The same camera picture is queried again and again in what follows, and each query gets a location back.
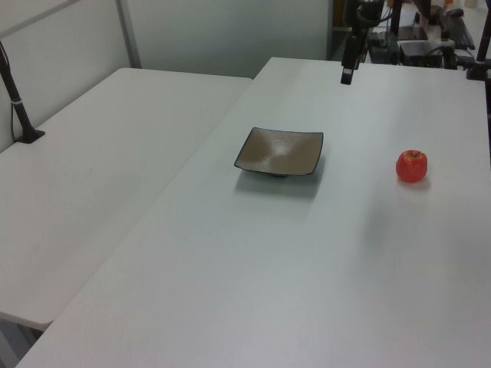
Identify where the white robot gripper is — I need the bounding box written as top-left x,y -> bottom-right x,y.
340,0 -> 381,85

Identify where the red apple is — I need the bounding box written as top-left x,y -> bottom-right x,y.
395,149 -> 429,184

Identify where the square brown ceramic plate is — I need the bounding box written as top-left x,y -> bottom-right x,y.
233,126 -> 325,179

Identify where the black electronics box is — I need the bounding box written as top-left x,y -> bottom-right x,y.
398,40 -> 448,67

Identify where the black keyboard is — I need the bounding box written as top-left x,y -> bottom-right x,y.
444,15 -> 476,50

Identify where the black table clamp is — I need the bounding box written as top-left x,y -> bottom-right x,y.
466,22 -> 491,81

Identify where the grey partition post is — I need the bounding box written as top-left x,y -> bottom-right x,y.
115,0 -> 142,70

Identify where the black camera stand pole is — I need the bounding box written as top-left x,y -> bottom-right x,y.
0,40 -> 46,145

